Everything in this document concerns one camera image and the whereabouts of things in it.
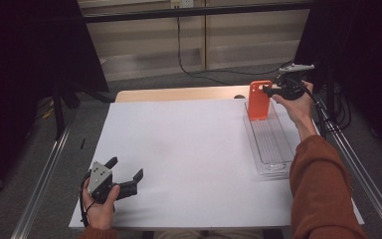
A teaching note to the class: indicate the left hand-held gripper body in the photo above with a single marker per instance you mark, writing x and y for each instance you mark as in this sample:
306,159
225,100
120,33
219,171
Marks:
99,179

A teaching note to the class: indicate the orange phone case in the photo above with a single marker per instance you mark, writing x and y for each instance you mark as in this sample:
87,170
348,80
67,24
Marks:
258,106

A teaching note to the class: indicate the wooden table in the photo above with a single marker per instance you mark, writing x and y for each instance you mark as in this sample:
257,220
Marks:
179,93

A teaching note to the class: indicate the black metal stand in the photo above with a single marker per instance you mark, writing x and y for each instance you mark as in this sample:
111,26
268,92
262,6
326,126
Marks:
58,113

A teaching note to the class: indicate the small black floor object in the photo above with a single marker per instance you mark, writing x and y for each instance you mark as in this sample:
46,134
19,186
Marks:
82,143

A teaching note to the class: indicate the black curtain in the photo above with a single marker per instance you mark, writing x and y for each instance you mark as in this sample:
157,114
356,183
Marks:
20,66
371,49

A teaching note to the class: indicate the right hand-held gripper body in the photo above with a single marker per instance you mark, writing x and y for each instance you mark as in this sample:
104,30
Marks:
290,86

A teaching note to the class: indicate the person's left hand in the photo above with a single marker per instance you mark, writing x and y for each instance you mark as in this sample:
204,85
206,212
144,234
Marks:
101,215

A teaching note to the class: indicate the person's right hand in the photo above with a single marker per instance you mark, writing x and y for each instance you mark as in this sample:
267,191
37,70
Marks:
300,108

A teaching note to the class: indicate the white wall socket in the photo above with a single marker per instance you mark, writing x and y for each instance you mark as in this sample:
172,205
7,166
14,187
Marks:
182,3

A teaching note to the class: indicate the dark round table grommet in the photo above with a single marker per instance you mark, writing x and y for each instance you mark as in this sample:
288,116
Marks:
239,96

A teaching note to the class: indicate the clear plastic container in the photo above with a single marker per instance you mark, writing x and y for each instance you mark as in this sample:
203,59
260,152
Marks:
272,146

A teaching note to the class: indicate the metal floor rail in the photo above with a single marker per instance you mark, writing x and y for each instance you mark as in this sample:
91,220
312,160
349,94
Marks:
368,179
41,186

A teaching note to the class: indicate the white table sheet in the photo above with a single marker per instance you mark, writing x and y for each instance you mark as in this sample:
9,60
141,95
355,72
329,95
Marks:
195,186

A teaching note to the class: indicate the black horizontal bar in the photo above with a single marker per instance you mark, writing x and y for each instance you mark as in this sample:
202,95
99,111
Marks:
195,11

